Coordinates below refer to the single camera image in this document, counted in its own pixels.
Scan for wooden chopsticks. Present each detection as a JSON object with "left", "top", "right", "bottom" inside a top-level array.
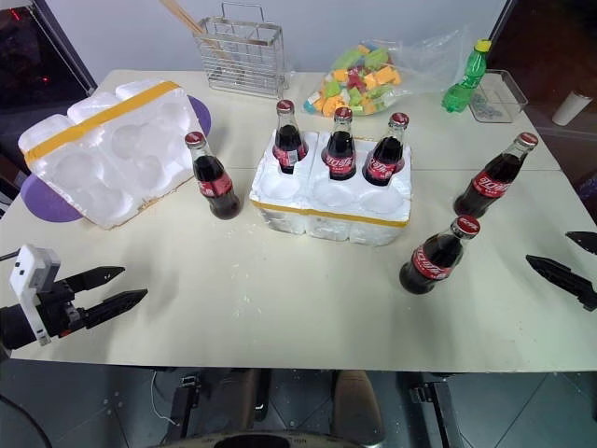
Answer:
[{"left": 160, "top": 0, "right": 221, "bottom": 49}]

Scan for dark brown rounded shape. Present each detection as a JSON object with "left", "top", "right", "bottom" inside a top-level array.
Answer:
[
  {"left": 334, "top": 370, "right": 387, "bottom": 445},
  {"left": 203, "top": 368, "right": 263, "bottom": 436}
]

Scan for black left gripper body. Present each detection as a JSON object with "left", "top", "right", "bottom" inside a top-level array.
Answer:
[{"left": 35, "top": 278, "right": 88, "bottom": 339}]

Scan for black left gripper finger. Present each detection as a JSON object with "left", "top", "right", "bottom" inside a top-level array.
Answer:
[
  {"left": 62, "top": 265, "right": 126, "bottom": 294},
  {"left": 83, "top": 288, "right": 149, "bottom": 330}
]

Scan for white cup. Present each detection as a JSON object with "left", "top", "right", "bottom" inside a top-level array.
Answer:
[{"left": 551, "top": 90, "right": 594, "bottom": 127}]

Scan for white foam bottle tray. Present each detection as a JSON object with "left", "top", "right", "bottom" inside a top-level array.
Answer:
[{"left": 248, "top": 128, "right": 415, "bottom": 248}]

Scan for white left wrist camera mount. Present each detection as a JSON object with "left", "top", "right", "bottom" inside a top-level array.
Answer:
[{"left": 8, "top": 244, "right": 62, "bottom": 347}]

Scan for thin white cable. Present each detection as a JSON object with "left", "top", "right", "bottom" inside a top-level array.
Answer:
[{"left": 150, "top": 370, "right": 182, "bottom": 427}]

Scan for green plastic bottle yellow cap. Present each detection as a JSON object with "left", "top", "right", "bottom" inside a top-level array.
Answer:
[{"left": 442, "top": 39, "right": 493, "bottom": 114}]

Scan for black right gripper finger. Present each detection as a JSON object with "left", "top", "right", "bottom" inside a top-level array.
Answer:
[
  {"left": 564, "top": 230, "right": 597, "bottom": 256},
  {"left": 525, "top": 254, "right": 597, "bottom": 312}
]

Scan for clear plastic tray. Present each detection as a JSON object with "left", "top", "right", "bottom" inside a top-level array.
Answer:
[{"left": 467, "top": 68, "right": 529, "bottom": 124}]

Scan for glass cola bottle red cap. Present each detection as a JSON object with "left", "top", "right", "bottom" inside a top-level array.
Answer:
[
  {"left": 453, "top": 132, "right": 541, "bottom": 219},
  {"left": 183, "top": 131, "right": 242, "bottom": 221},
  {"left": 398, "top": 216, "right": 482, "bottom": 296},
  {"left": 321, "top": 105, "right": 358, "bottom": 181},
  {"left": 362, "top": 112, "right": 411, "bottom": 188},
  {"left": 271, "top": 99, "right": 310, "bottom": 175}
]

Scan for clear bag of coloured blocks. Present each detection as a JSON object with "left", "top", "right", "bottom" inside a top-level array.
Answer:
[{"left": 302, "top": 27, "right": 468, "bottom": 119}]

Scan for purple round mat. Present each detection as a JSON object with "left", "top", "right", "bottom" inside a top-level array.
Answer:
[{"left": 21, "top": 94, "right": 213, "bottom": 225}]

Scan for black table leg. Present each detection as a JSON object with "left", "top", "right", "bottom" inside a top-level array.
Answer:
[
  {"left": 409, "top": 371, "right": 451, "bottom": 448},
  {"left": 168, "top": 372, "right": 202, "bottom": 441}
]

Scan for white foam lid yellow tape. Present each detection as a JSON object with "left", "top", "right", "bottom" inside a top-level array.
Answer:
[{"left": 17, "top": 78, "right": 210, "bottom": 231}]

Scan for silver wire rack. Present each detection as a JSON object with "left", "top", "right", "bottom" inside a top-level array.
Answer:
[{"left": 197, "top": 2, "right": 291, "bottom": 97}]

